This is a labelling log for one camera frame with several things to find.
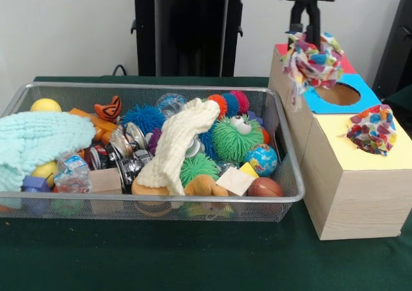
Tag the multicoloured patterned cloth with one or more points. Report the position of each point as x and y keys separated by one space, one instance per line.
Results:
x=312 y=65

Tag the multicoloured heart print cloth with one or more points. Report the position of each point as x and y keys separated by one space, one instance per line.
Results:
x=373 y=133

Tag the cream waffle cloth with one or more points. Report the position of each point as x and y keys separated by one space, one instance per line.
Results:
x=174 y=143

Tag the small green spiky ball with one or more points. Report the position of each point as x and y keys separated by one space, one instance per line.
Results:
x=199 y=170

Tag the mint green waffle cloth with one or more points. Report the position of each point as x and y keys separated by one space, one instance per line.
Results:
x=38 y=136

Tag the wooden box with three holes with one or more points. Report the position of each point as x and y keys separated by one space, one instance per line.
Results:
x=354 y=201

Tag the black upright panel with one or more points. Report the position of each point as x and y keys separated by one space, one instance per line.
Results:
x=397 y=46

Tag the dark green table cloth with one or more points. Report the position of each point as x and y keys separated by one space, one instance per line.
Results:
x=402 y=98
x=193 y=259

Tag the globe print ball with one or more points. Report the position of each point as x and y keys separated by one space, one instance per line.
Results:
x=261 y=160

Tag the brown toy football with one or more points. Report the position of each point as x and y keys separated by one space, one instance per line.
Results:
x=264 y=186

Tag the blue spiky ball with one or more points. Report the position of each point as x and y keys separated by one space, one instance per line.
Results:
x=143 y=117

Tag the orange tiger plush toy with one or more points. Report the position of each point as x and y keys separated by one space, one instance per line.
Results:
x=109 y=109

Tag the yellow ball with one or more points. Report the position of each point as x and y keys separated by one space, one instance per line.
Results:
x=45 y=106

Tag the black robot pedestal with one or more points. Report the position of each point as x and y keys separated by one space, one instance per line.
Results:
x=190 y=30

